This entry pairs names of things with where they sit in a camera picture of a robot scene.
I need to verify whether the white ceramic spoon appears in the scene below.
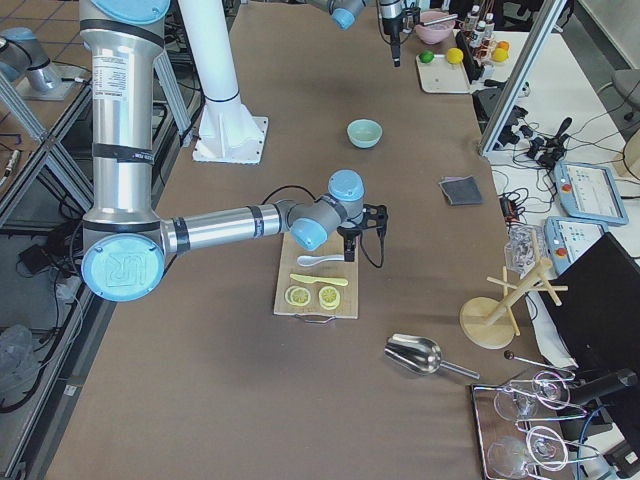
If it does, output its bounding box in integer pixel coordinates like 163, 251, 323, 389
296, 254, 345, 267

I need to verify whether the teach pendant upper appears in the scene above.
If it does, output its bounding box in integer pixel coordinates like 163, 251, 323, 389
553, 161, 629, 225

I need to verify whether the steel ice scoop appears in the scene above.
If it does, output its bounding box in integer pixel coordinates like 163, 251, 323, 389
384, 333, 480, 380

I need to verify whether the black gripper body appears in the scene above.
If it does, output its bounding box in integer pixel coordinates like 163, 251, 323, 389
337, 203, 388, 240
378, 7, 420, 47

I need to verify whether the upper wine glass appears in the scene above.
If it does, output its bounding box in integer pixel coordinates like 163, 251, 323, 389
494, 370, 570, 421

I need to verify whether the yellow lemon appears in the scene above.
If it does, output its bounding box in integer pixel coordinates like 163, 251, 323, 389
445, 48, 464, 65

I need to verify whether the wooden mug tree stand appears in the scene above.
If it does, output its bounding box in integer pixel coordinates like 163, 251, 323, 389
459, 232, 569, 349

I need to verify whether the teach pendant lower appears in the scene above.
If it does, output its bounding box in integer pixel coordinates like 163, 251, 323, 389
544, 216, 609, 274

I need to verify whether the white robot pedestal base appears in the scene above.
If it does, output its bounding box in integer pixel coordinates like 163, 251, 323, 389
179, 0, 268, 165

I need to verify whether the bottle caddy with bottles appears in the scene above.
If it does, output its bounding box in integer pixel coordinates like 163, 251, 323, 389
455, 5, 494, 82

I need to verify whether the pink ribbed ice bowl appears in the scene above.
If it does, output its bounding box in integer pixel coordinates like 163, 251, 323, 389
415, 11, 457, 45

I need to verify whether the lemon slice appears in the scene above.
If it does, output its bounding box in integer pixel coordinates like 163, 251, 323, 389
318, 285, 341, 310
284, 285, 311, 307

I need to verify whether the lower wine glass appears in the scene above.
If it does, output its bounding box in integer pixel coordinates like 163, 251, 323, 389
487, 426, 569, 479

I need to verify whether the wine glass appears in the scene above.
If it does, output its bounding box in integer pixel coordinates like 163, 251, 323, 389
494, 370, 570, 421
487, 426, 569, 479

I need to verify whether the aluminium frame post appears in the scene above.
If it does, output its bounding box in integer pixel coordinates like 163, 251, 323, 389
478, 0, 565, 156

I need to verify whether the lower lemon slice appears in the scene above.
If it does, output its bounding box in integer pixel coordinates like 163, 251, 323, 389
284, 285, 311, 307

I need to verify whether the grey folded cloth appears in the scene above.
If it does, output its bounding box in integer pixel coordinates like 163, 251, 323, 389
439, 176, 483, 206

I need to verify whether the mint green bowl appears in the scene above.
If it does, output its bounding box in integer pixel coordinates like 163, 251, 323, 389
346, 119, 383, 149

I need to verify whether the bamboo cutting board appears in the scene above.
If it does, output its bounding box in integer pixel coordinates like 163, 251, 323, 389
273, 233, 359, 319

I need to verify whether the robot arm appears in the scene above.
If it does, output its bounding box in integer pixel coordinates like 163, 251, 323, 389
80, 1, 388, 302
304, 0, 421, 67

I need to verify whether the teach pendant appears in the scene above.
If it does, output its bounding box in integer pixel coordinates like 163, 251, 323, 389
544, 216, 609, 274
553, 161, 629, 225

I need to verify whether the clear plastic bag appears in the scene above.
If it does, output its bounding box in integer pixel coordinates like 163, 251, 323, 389
504, 224, 542, 275

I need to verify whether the black monitor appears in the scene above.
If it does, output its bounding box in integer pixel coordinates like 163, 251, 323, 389
544, 233, 639, 372

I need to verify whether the black glass rack tray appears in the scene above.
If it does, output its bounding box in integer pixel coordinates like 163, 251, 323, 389
471, 385, 600, 479

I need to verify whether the upper lemon slice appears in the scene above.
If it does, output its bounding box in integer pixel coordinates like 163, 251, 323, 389
318, 285, 341, 310

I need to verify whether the cream rabbit tray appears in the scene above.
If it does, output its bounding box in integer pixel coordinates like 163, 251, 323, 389
415, 54, 471, 94

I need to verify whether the yellow plastic knife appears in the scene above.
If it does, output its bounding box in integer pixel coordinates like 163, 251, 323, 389
289, 273, 349, 287

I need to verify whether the green lime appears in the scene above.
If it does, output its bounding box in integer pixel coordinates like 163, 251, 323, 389
419, 50, 434, 64

